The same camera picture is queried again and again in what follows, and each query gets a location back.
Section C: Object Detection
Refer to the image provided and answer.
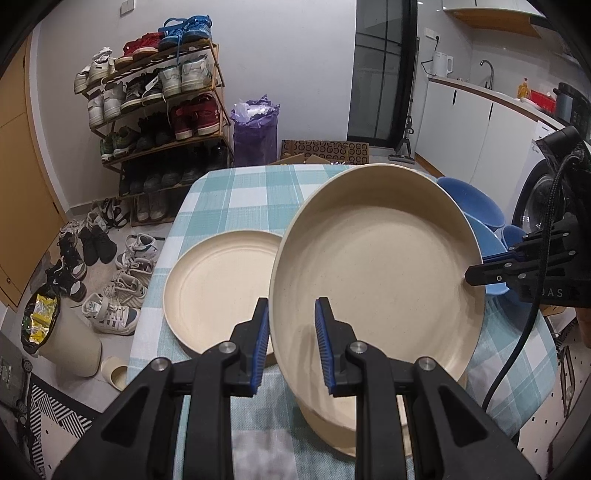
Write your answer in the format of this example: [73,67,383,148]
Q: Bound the red sneakers on rack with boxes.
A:
[171,94,221,141]

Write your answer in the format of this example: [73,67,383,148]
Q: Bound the beige plate stack bottom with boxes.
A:
[297,396,412,457]

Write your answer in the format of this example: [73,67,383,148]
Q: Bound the black framed glass door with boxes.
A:
[348,0,418,148]

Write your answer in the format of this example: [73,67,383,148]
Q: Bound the beige plate on table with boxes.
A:
[162,230,281,353]

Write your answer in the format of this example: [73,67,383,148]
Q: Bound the patterned cardboard box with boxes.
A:
[277,140,370,165]

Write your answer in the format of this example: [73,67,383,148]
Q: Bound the upright vacuum mop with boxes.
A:
[386,45,419,163]

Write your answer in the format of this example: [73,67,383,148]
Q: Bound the wooden door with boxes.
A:
[0,40,66,311]

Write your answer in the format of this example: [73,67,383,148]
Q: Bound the white kitchen cabinets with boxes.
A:
[416,81,540,220]

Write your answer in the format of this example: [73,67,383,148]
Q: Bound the blue bowl large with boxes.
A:
[437,177,505,231]

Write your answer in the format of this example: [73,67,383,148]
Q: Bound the blue sneakers on rack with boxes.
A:
[158,15,212,51]

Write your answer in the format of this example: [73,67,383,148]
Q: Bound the black cable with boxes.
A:
[482,154,585,411]

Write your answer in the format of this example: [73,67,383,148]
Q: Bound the white washing machine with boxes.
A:
[507,121,556,233]

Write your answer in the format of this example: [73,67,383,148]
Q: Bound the white electric kettle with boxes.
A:
[431,51,454,78]

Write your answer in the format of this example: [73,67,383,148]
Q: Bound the beige trash bin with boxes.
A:
[20,285,102,378]

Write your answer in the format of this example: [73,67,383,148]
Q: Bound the wooden shoe rack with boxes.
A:
[74,39,235,197]

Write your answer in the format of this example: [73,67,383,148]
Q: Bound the white sneaker on floor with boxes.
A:
[81,293,139,336]

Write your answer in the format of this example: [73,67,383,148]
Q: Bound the purple plastic bag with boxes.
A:
[230,95,280,167]

